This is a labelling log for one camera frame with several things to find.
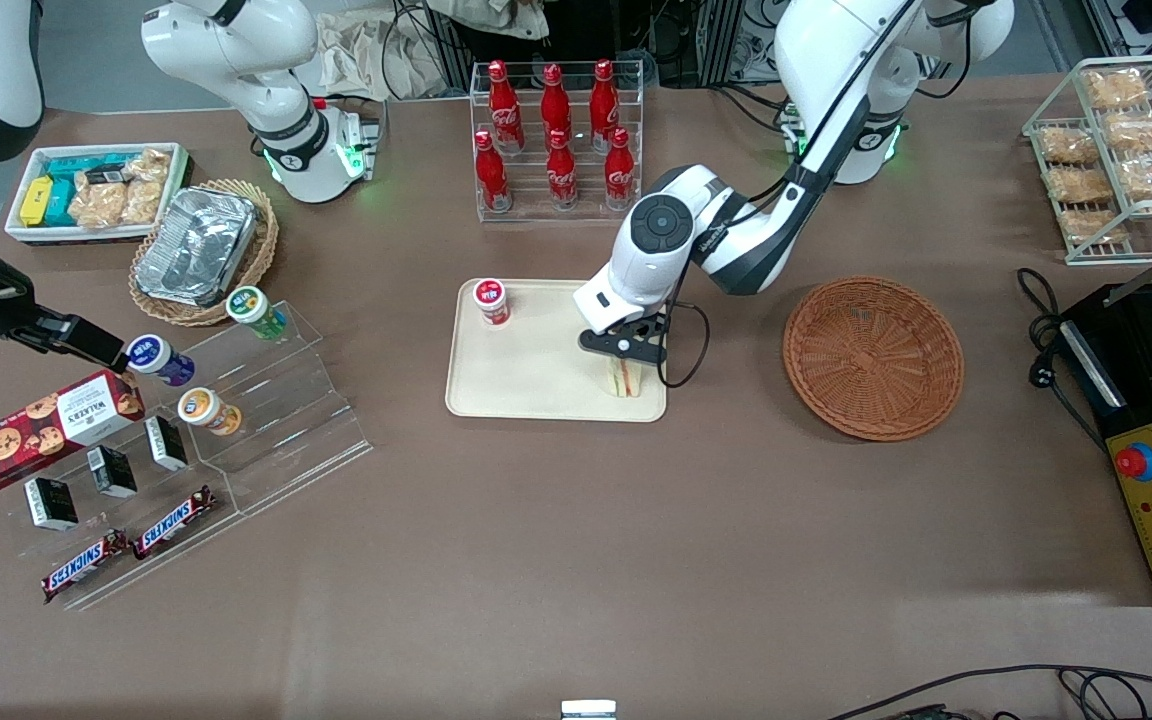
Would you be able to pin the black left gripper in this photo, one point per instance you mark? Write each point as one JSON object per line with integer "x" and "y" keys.
{"x": 642, "y": 329}

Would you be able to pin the triangle sandwich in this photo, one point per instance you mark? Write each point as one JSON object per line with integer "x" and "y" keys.
{"x": 624, "y": 380}

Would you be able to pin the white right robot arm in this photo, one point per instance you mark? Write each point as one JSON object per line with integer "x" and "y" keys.
{"x": 266, "y": 60}

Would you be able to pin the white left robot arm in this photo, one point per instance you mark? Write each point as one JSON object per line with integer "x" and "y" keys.
{"x": 656, "y": 260}

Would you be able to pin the beige plastic tray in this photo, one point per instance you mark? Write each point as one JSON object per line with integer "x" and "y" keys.
{"x": 516, "y": 380}

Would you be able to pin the aluminium foil tray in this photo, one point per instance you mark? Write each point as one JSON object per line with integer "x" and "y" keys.
{"x": 196, "y": 245}

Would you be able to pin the light woven wicker basket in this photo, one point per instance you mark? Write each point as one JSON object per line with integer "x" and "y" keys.
{"x": 261, "y": 250}

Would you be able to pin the round brown wicker basket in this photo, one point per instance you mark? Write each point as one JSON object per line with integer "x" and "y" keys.
{"x": 871, "y": 360}

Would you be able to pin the purple jar with blue cap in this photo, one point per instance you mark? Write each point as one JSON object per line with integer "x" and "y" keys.
{"x": 158, "y": 358}

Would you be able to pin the red tartan cookie box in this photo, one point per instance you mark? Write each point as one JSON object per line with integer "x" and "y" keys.
{"x": 36, "y": 435}

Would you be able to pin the small black box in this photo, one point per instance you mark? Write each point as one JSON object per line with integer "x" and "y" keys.
{"x": 166, "y": 443}
{"x": 112, "y": 472}
{"x": 51, "y": 503}

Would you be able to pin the orange jar with white cap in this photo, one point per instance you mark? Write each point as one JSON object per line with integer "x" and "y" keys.
{"x": 206, "y": 410}

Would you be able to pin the white plastic bin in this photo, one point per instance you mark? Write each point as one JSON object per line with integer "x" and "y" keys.
{"x": 21, "y": 232}

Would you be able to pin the red capped white jar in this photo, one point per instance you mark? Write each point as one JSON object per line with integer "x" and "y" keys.
{"x": 492, "y": 300}

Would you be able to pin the teal small box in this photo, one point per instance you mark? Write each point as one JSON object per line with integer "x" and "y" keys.
{"x": 61, "y": 205}
{"x": 81, "y": 165}

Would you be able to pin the yellow small box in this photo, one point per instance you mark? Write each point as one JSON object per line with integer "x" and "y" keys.
{"x": 36, "y": 202}

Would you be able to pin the green capped jar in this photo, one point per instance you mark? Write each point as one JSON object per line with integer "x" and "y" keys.
{"x": 254, "y": 308}

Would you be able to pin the clear acrylic bottle rack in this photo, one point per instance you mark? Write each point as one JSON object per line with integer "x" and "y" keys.
{"x": 526, "y": 215}

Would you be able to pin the red cola bottle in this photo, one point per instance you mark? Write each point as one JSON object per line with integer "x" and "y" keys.
{"x": 555, "y": 105}
{"x": 491, "y": 175}
{"x": 504, "y": 110}
{"x": 619, "y": 170}
{"x": 603, "y": 100}
{"x": 561, "y": 175}

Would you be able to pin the Snickers chocolate bar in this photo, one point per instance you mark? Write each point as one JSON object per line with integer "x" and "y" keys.
{"x": 84, "y": 566}
{"x": 174, "y": 522}

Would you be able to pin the clear acrylic step display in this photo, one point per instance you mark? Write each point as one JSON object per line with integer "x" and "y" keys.
{"x": 296, "y": 420}

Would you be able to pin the beige crumpled cloth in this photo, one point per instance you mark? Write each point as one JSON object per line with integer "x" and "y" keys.
{"x": 356, "y": 60}

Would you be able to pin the black machine housing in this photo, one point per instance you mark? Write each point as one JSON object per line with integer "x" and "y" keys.
{"x": 1136, "y": 360}

